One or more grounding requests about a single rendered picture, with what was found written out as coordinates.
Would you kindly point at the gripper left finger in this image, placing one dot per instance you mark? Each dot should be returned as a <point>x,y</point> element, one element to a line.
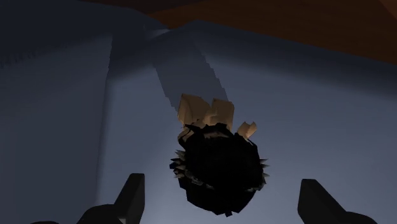
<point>130,201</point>

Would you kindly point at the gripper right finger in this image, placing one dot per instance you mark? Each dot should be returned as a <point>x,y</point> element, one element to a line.
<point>316,204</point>

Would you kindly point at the blue-grey sofa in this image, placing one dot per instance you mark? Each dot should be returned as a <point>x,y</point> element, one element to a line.
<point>310,130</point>

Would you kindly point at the black spiky figure with tan top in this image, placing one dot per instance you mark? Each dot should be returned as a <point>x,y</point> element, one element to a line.
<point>217,167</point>

